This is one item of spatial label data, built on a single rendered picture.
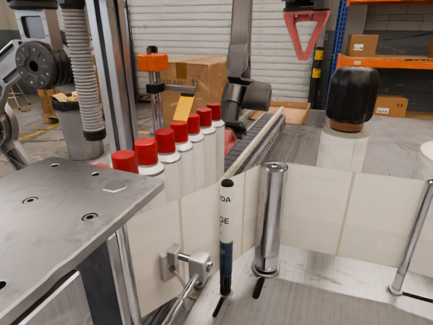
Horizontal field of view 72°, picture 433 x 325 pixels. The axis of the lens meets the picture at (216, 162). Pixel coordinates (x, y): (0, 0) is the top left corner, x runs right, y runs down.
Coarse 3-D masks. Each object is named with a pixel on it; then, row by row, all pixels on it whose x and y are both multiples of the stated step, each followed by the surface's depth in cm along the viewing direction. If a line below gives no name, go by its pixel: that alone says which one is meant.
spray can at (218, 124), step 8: (208, 104) 65; (216, 104) 65; (216, 112) 66; (216, 120) 66; (216, 128) 66; (224, 128) 68; (216, 136) 67; (216, 144) 68; (216, 152) 69; (216, 160) 69; (216, 168) 70; (216, 176) 71
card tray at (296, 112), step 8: (272, 104) 167; (280, 104) 166; (288, 104) 164; (296, 104) 162; (304, 104) 161; (256, 112) 155; (264, 112) 155; (272, 112) 155; (288, 112) 155; (296, 112) 155; (304, 112) 155; (288, 120) 142; (296, 120) 142; (304, 120) 141
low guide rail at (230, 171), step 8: (280, 112) 128; (272, 120) 114; (264, 128) 105; (256, 136) 97; (256, 144) 95; (248, 152) 87; (240, 160) 80; (232, 168) 75; (224, 176) 71; (232, 176) 75
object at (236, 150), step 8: (264, 120) 126; (256, 128) 116; (272, 128) 116; (248, 136) 108; (264, 136) 108; (240, 144) 100; (248, 144) 100; (232, 152) 94; (240, 152) 94; (224, 160) 88; (232, 160) 88; (248, 160) 88; (224, 168) 83; (240, 168) 83
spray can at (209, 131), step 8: (200, 112) 61; (208, 112) 61; (200, 120) 61; (208, 120) 62; (200, 128) 62; (208, 128) 62; (208, 136) 62; (208, 144) 63; (208, 152) 63; (208, 160) 64; (208, 168) 65; (208, 176) 66; (208, 184) 67
